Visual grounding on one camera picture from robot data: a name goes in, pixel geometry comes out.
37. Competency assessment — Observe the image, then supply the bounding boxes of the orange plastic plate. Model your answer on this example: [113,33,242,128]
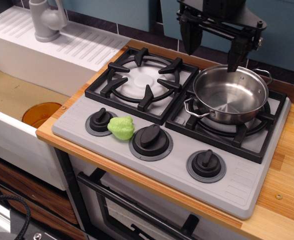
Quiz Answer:
[22,102,62,129]

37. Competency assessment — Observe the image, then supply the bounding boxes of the white toy sink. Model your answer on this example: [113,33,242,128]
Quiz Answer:
[0,6,129,190]

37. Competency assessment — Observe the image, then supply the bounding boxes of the black burner grate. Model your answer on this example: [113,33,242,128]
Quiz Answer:
[85,47,199,125]
[165,88,291,164]

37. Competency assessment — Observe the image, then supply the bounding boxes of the black braided cable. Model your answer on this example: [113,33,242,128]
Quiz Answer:
[0,194,31,240]

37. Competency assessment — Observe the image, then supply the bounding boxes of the green toy cauliflower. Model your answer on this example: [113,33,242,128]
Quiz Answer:
[107,116,135,140]

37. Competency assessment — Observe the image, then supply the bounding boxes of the black left stove knob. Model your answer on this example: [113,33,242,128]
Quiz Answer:
[85,107,117,137]

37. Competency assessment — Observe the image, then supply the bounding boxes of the black right burner grate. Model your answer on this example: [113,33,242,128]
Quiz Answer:
[165,88,291,164]

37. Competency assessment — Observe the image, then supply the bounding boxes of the black right stove knob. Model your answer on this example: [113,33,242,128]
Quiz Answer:
[186,149,227,184]

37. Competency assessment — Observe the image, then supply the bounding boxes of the grey toy stove top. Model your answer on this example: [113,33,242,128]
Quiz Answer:
[51,46,292,221]

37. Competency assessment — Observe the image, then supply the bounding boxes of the wooden drawer fronts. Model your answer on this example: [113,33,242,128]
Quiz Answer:
[0,159,85,240]

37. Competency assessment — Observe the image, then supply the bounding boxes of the stainless steel pot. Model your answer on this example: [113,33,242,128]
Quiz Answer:
[184,65,274,125]

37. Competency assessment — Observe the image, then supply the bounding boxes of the grey toy faucet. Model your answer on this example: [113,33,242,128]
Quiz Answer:
[29,0,68,43]

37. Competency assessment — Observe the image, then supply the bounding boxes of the toy oven door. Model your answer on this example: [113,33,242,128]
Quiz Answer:
[77,168,242,240]

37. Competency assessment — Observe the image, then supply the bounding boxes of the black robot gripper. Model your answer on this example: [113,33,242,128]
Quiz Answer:
[177,0,266,73]

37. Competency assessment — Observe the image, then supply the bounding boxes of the black left burner grate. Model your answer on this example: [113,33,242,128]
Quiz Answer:
[85,47,199,125]

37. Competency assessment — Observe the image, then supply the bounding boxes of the black middle stove knob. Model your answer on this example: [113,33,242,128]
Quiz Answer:
[129,124,173,162]

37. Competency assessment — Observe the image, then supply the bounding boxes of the black stove knob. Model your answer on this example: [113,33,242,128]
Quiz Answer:
[129,124,173,162]
[85,107,117,137]
[186,149,227,184]

